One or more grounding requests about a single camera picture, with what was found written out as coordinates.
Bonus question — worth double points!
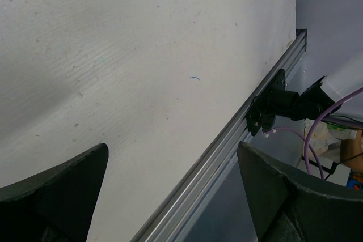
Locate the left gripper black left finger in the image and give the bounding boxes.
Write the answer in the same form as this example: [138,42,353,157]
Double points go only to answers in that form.
[1,143,109,241]

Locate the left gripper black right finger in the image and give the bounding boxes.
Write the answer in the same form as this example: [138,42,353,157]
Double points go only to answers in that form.
[237,142,362,241]

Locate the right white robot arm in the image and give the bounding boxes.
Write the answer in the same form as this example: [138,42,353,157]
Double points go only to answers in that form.
[246,54,362,136]

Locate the clutter beyond table edge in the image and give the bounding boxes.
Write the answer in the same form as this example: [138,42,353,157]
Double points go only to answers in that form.
[308,121,362,191]

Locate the aluminium mounting rail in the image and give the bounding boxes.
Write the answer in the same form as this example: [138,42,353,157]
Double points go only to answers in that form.
[132,29,307,241]

